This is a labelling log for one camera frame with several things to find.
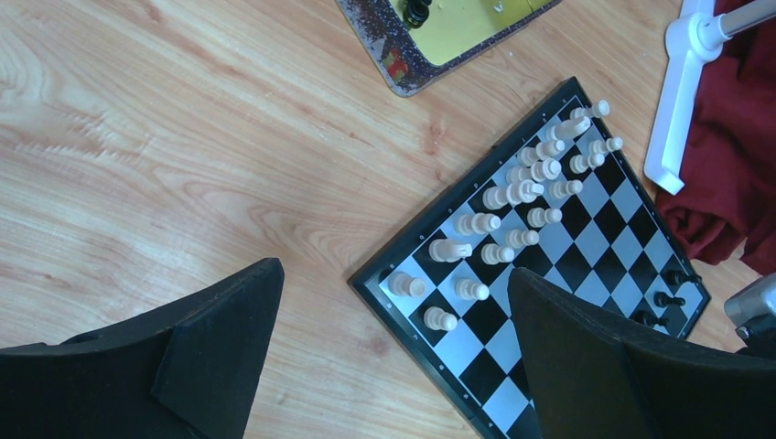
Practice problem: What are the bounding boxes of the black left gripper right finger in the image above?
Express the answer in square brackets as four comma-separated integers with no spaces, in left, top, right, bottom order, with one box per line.
[508,268,775,438]

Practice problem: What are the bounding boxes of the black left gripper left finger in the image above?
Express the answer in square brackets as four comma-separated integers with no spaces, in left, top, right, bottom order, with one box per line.
[1,258,285,438]

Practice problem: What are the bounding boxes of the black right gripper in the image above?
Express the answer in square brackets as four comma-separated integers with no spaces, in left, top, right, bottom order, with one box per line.
[724,273,775,358]

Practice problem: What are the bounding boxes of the white chess pieces row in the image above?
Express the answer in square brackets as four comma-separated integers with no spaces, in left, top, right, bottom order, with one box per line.
[380,100,634,320]

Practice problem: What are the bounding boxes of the black pieces in tin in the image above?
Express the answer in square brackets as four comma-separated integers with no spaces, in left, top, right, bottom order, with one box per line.
[403,0,433,28]

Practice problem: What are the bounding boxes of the black pawn centre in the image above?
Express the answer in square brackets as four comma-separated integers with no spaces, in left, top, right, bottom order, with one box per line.
[631,310,671,327]

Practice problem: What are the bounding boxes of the black pawn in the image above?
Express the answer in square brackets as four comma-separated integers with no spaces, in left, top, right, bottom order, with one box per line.
[631,310,671,327]
[653,292,685,308]
[663,270,703,286]

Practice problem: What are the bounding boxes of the black pawn far right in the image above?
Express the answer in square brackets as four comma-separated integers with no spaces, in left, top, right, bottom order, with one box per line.
[663,270,703,286]

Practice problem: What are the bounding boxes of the red hanging shirt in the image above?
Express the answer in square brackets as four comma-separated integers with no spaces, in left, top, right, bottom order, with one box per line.
[656,19,775,275]

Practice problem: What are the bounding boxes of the black white chessboard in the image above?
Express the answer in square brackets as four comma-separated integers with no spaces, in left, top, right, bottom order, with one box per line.
[350,78,710,438]

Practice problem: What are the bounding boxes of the white clothes rack pole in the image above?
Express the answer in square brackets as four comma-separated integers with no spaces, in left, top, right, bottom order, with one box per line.
[643,0,775,195]

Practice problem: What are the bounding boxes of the yellow square tin box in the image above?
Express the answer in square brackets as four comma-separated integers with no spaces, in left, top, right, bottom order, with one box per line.
[337,0,557,97]

